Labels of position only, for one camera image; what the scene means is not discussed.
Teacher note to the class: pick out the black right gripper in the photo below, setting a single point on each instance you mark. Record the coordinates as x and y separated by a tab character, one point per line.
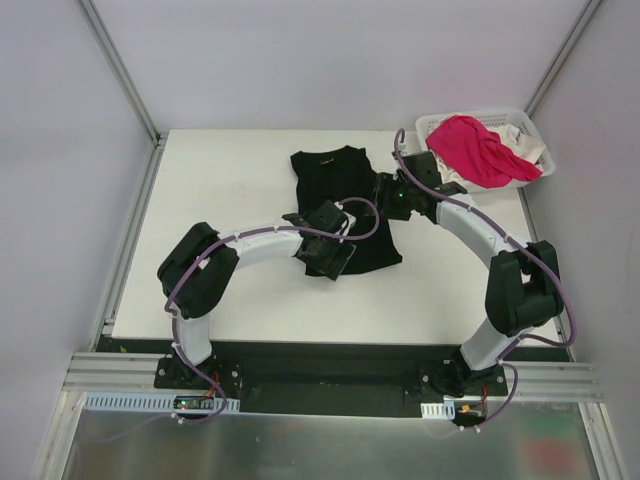
382	195

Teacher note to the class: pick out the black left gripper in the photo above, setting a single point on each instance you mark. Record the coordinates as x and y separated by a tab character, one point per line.
326	257

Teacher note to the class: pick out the black daisy print t-shirt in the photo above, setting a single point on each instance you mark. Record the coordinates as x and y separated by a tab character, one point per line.
337	175

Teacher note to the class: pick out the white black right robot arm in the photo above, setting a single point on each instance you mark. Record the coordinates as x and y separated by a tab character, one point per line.
522	290

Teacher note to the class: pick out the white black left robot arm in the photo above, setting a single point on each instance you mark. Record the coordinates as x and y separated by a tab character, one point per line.
196	273

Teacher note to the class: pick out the pink t-shirt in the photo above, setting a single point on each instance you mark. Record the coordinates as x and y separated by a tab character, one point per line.
466	151

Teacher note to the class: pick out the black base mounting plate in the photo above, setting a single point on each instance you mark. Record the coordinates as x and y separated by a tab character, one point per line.
363	380

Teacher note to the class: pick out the white cream t-shirt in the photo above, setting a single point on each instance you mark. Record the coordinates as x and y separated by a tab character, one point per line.
521	144

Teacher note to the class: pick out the white plastic basket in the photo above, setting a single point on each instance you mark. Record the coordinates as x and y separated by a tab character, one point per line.
490	118

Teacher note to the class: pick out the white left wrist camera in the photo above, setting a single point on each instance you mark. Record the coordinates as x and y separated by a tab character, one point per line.
348	221

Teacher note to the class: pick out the white right cable duct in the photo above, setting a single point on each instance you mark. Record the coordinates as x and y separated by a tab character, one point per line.
438	411

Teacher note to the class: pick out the white cable duct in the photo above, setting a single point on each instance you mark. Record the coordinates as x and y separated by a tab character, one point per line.
438	411
159	403

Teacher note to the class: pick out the left table edge rail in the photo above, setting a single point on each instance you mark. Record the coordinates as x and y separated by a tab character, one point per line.
117	281

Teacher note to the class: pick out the white left cable duct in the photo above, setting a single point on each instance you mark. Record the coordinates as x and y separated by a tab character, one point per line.
159	403

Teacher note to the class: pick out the front aluminium rail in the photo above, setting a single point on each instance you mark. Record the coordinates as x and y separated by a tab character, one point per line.
537	374

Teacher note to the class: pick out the right aluminium frame post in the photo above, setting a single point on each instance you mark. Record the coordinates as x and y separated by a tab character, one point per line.
578	29

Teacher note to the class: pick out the aluminium frame post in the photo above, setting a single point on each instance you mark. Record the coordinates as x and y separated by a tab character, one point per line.
578	29
118	68

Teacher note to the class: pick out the left aluminium frame post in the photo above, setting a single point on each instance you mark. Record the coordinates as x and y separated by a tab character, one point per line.
118	68

